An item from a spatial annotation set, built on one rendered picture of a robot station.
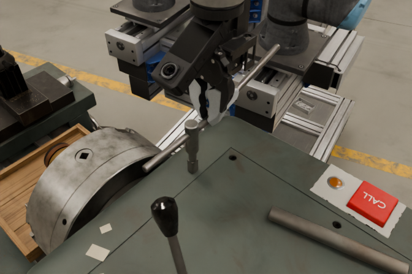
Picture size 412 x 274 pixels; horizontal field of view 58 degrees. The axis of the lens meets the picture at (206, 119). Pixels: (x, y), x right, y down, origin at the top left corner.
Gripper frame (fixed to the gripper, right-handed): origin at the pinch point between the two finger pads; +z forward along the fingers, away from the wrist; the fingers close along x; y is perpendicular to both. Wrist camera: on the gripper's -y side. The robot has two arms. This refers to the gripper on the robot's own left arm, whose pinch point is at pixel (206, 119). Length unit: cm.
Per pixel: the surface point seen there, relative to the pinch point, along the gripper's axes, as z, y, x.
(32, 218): 20.6, -26.1, 20.9
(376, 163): 135, 147, -10
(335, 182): 9.4, 10.5, -20.1
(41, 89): 38, 5, 79
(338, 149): 135, 143, 13
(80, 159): 12.0, -14.3, 18.8
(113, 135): 12.9, -5.8, 20.0
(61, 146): 23.8, -10.9, 36.3
